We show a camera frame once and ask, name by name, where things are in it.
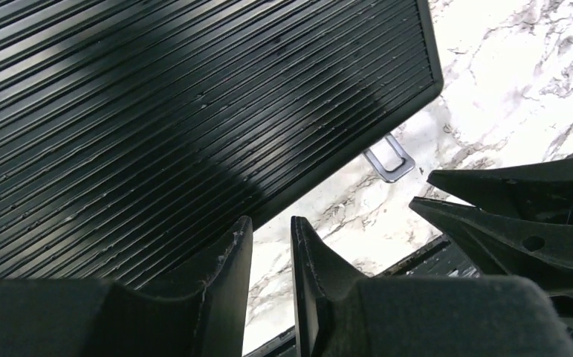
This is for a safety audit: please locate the black poker case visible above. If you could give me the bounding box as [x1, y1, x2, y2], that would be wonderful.
[0, 0, 443, 287]

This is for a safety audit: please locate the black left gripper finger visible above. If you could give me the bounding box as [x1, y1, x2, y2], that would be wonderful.
[427, 157, 573, 225]
[409, 197, 573, 328]
[0, 216, 253, 356]
[291, 216, 573, 356]

